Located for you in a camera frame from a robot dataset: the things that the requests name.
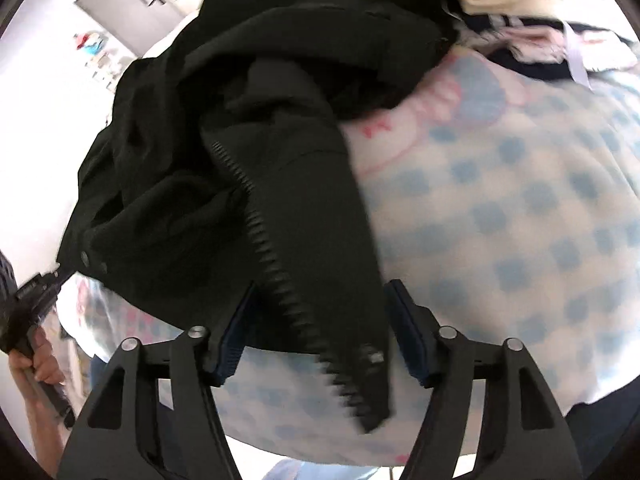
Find navy folded garment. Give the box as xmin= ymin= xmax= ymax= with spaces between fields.
xmin=460 ymin=12 xmax=588 ymax=82

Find red blue toy figure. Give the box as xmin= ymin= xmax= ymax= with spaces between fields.
xmin=74 ymin=30 xmax=108 ymax=56

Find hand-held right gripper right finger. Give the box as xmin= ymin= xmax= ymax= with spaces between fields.
xmin=384 ymin=279 xmax=585 ymax=480

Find white fabric strap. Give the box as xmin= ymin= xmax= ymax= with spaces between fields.
xmin=564 ymin=20 xmax=595 ymax=92

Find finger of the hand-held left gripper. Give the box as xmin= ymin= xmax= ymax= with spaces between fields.
xmin=17 ymin=265 xmax=76 ymax=305

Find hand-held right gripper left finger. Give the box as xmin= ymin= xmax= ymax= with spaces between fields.
xmin=56 ymin=280 xmax=259 ymax=480

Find person's left hand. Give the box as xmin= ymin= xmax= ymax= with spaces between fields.
xmin=9 ymin=327 xmax=67 ymax=387

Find black zip jacket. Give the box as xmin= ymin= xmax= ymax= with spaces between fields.
xmin=56 ymin=0 xmax=448 ymax=433

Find pink white folded garment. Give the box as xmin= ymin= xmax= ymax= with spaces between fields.
xmin=465 ymin=17 xmax=637 ymax=72

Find person's left forearm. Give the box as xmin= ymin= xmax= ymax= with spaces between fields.
xmin=10 ymin=370 xmax=68 ymax=478

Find blue checked printed bedsheet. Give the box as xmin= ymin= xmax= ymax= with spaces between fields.
xmin=60 ymin=0 xmax=640 ymax=471

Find white wall shelf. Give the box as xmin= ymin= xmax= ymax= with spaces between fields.
xmin=85 ymin=52 xmax=128 ymax=92

